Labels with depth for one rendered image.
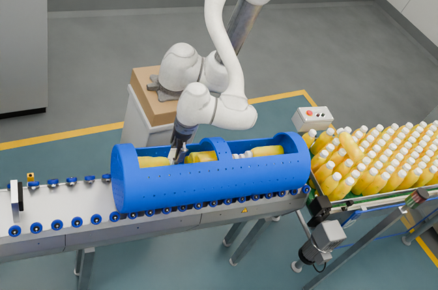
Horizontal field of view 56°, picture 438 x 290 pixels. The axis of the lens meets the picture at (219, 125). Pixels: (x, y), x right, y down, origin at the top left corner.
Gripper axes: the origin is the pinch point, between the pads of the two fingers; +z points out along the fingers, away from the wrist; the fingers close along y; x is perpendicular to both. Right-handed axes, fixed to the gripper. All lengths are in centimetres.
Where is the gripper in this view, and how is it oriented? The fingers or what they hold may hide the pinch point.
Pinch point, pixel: (173, 158)
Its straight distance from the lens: 174.1
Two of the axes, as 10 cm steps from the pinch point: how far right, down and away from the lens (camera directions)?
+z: -2.8, 6.4, 7.1
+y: 3.1, 7.6, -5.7
